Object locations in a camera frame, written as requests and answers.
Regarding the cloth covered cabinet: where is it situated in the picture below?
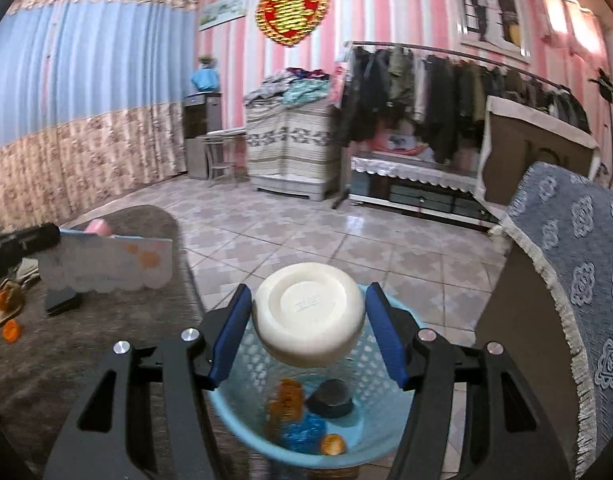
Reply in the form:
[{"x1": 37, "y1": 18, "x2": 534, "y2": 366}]
[{"x1": 244, "y1": 99, "x2": 341, "y2": 202}]

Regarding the blue bag on dispenser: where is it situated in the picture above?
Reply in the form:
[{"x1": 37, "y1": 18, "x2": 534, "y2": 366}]
[{"x1": 190, "y1": 67, "x2": 221, "y2": 92}]

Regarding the low tv cabinet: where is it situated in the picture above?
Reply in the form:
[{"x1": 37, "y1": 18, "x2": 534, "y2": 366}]
[{"x1": 347, "y1": 152, "x2": 497, "y2": 229}]

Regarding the framed wall picture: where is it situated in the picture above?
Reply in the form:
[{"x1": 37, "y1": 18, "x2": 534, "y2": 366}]
[{"x1": 456, "y1": 0, "x2": 530, "y2": 65}]

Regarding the pastel patterned paper box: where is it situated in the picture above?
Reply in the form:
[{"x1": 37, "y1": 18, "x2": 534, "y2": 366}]
[{"x1": 35, "y1": 230, "x2": 173, "y2": 294}]

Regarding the small metal stool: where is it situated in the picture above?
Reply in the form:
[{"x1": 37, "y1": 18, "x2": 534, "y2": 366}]
[{"x1": 202, "y1": 128, "x2": 246, "y2": 186}]

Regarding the black floor stand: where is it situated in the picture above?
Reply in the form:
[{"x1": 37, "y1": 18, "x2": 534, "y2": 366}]
[{"x1": 587, "y1": 67, "x2": 613, "y2": 188}]

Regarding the clothes rack with garments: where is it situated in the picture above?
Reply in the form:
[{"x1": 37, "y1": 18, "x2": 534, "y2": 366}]
[{"x1": 331, "y1": 41, "x2": 591, "y2": 197}]

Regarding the blue patterned fringed cloth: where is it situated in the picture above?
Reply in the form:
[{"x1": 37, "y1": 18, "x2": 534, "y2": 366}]
[{"x1": 501, "y1": 162, "x2": 613, "y2": 478}]

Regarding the brown cardboard piece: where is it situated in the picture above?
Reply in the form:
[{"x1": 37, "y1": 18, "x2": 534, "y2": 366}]
[{"x1": 0, "y1": 299, "x2": 26, "y2": 336}]

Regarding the red gold heart decoration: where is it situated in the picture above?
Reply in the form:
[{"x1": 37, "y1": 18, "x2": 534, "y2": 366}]
[{"x1": 256, "y1": 0, "x2": 329, "y2": 48}]

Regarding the grey shaggy rug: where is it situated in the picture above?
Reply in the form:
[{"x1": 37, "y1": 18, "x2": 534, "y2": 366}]
[{"x1": 0, "y1": 206, "x2": 236, "y2": 479}]

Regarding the folded brown table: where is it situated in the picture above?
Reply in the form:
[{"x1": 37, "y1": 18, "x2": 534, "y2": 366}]
[{"x1": 475, "y1": 96, "x2": 601, "y2": 218}]

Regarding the white round plastic lid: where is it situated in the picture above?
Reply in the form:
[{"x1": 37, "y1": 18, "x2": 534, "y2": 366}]
[{"x1": 252, "y1": 262, "x2": 365, "y2": 368}]

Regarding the dark brown side table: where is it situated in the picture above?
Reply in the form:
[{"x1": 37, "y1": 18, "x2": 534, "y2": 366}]
[{"x1": 475, "y1": 244, "x2": 579, "y2": 468}]

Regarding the dark water dispenser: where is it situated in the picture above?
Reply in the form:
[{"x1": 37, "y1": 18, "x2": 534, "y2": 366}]
[{"x1": 183, "y1": 92, "x2": 223, "y2": 180}]

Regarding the small orange fruit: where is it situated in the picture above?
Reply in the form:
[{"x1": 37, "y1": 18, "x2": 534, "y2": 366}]
[{"x1": 320, "y1": 434, "x2": 347, "y2": 456}]

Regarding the blue floral curtain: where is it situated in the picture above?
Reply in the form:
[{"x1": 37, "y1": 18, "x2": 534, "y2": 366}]
[{"x1": 0, "y1": 0, "x2": 199, "y2": 232}]

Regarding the orange snack wrapper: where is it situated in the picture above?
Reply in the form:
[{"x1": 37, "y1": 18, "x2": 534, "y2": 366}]
[{"x1": 266, "y1": 378, "x2": 304, "y2": 438}]

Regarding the pile of clothes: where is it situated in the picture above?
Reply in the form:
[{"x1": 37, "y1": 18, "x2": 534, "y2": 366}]
[{"x1": 244, "y1": 67, "x2": 331, "y2": 107}]

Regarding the orange fruit peel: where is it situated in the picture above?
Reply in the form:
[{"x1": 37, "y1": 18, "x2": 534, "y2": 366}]
[{"x1": 2, "y1": 318, "x2": 22, "y2": 344}]

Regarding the pink ceramic mug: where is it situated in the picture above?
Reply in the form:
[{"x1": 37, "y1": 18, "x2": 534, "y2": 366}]
[{"x1": 84, "y1": 218, "x2": 112, "y2": 236}]

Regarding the black flat wallet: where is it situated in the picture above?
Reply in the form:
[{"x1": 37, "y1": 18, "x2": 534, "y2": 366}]
[{"x1": 44, "y1": 287, "x2": 82, "y2": 316}]

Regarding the light blue plastic basket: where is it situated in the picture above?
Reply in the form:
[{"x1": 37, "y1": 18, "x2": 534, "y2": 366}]
[{"x1": 209, "y1": 278, "x2": 413, "y2": 469}]

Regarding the blue crumpled wrapper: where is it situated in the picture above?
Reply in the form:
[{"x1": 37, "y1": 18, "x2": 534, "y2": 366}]
[{"x1": 276, "y1": 412, "x2": 327, "y2": 455}]

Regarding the black round container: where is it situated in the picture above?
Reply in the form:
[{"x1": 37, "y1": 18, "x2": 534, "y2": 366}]
[{"x1": 305, "y1": 379, "x2": 353, "y2": 419}]

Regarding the landscape wall banner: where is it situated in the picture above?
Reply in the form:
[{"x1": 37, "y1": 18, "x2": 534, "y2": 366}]
[{"x1": 198, "y1": 0, "x2": 248, "y2": 32}]

